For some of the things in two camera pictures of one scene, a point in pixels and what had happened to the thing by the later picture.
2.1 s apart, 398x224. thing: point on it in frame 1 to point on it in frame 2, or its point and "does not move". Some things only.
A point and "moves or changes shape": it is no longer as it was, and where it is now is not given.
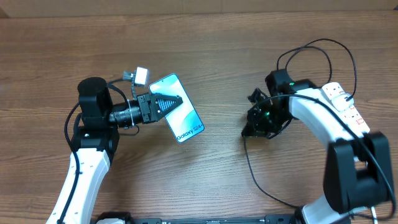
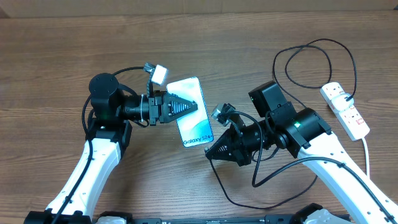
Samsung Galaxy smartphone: x=184 y=121 moves or changes shape
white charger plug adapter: x=339 y=101 does not move
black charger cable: x=349 y=99 to x=263 y=207
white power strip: x=356 y=124 does not move
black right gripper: x=257 y=130 to x=236 y=152
